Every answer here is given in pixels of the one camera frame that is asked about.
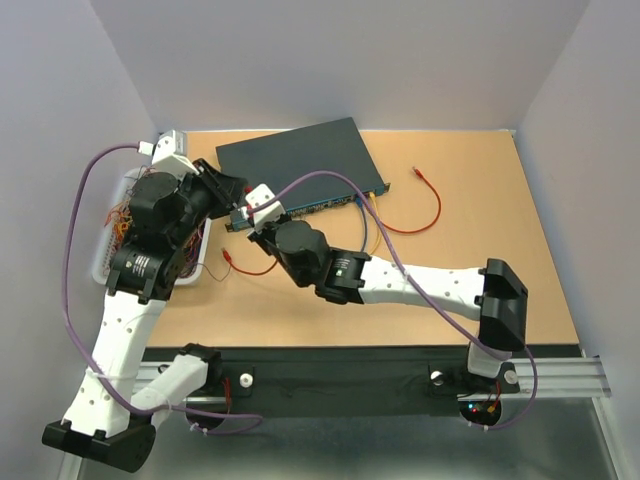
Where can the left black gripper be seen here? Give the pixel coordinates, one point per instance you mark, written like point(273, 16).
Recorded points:
point(227, 190)

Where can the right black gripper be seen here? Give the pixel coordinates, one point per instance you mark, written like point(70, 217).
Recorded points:
point(263, 236)

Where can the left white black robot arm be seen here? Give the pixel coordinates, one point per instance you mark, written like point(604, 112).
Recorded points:
point(108, 421)

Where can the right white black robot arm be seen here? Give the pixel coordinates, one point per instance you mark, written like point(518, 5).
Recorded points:
point(492, 295)

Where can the white perforated plastic basket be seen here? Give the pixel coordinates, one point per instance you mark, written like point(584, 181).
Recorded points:
point(118, 220)

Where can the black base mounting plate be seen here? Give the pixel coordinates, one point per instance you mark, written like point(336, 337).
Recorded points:
point(347, 381)

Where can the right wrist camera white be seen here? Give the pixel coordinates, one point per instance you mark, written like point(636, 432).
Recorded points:
point(261, 207)

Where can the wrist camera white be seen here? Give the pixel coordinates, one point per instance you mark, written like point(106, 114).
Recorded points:
point(261, 207)
point(169, 153)

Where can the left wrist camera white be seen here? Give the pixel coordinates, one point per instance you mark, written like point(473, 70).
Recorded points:
point(169, 153)

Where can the dark blue network switch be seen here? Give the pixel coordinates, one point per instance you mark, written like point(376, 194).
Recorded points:
point(278, 159)

